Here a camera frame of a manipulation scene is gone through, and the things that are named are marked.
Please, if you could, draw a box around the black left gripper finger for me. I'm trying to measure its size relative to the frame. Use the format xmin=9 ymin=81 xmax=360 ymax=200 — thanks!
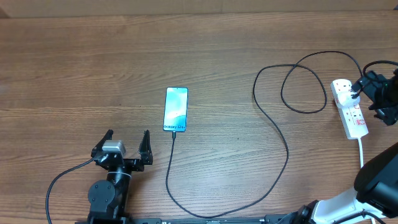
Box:
xmin=138 ymin=130 xmax=153 ymax=165
xmin=91 ymin=129 xmax=114 ymax=157

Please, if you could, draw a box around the Samsung Galaxy smartphone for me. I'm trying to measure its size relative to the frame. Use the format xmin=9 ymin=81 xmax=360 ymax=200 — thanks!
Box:
xmin=163 ymin=87 xmax=188 ymax=132

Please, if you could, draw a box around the black charger cable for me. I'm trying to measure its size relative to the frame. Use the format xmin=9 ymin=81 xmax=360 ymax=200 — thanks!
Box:
xmin=165 ymin=50 xmax=364 ymax=219

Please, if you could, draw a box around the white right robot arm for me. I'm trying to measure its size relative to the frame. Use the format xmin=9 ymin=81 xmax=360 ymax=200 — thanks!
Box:
xmin=280 ymin=70 xmax=397 ymax=223

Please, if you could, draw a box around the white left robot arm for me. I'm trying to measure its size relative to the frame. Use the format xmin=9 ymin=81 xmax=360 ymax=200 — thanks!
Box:
xmin=87 ymin=129 xmax=153 ymax=223

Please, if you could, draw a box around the white charger adapter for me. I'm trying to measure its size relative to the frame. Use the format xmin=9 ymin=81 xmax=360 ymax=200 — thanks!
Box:
xmin=336 ymin=91 xmax=360 ymax=108

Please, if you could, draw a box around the white power strip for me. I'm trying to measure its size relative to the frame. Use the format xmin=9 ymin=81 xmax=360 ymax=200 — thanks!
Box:
xmin=330 ymin=79 xmax=369 ymax=139

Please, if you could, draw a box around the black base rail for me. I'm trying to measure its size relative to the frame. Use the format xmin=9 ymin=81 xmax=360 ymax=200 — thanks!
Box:
xmin=77 ymin=214 xmax=294 ymax=224

